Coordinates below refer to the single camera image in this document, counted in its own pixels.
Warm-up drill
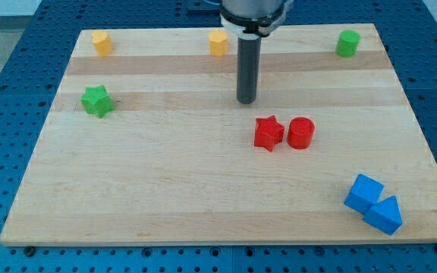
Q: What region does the yellow hexagon block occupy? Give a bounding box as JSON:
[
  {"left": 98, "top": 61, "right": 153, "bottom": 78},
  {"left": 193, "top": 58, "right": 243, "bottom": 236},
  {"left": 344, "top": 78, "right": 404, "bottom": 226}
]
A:
[{"left": 208, "top": 30, "right": 228, "bottom": 56}]

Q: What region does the wooden board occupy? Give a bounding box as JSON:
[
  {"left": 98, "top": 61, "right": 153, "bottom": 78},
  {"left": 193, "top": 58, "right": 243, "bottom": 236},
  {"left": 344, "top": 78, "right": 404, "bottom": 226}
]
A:
[{"left": 0, "top": 24, "right": 437, "bottom": 246}]

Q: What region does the red cylinder block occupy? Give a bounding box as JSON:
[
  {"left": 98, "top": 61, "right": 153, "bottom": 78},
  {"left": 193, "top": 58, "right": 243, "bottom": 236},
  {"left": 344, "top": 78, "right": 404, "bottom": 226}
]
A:
[{"left": 287, "top": 117, "right": 315, "bottom": 149}]

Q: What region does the blue cube block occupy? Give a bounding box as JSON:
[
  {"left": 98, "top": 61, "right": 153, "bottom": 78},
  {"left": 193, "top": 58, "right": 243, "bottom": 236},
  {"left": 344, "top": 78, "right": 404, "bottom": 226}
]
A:
[{"left": 344, "top": 174, "right": 384, "bottom": 215}]

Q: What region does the green cylinder block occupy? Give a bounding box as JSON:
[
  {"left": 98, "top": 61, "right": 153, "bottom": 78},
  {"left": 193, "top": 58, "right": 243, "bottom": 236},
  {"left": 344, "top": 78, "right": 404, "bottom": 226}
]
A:
[{"left": 335, "top": 30, "right": 360, "bottom": 58}]

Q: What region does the blue triangle block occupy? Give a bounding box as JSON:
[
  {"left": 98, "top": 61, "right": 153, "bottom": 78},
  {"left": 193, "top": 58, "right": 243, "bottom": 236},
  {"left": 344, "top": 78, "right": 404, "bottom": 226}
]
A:
[{"left": 363, "top": 196, "right": 403, "bottom": 235}]

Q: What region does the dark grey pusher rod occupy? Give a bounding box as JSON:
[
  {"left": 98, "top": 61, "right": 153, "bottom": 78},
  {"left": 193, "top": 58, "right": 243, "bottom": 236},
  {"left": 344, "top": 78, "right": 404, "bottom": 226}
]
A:
[{"left": 237, "top": 38, "right": 261, "bottom": 104}]

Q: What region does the yellow heart block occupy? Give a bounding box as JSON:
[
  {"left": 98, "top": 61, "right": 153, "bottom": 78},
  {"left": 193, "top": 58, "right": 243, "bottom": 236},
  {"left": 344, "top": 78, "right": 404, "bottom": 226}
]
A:
[{"left": 91, "top": 30, "right": 114, "bottom": 57}]

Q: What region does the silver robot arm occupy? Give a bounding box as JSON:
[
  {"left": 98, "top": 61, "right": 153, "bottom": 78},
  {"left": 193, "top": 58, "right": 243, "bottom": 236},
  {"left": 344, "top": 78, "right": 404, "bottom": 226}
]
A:
[{"left": 220, "top": 0, "right": 294, "bottom": 40}]

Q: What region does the red star block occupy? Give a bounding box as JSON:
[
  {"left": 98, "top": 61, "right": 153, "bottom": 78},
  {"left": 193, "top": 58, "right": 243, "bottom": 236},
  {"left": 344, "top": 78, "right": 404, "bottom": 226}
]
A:
[{"left": 253, "top": 115, "right": 285, "bottom": 152}]

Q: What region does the green star block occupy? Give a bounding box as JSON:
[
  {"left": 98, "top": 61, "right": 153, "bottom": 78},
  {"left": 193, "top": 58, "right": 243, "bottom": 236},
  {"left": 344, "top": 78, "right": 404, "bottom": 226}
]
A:
[{"left": 80, "top": 85, "right": 115, "bottom": 118}]

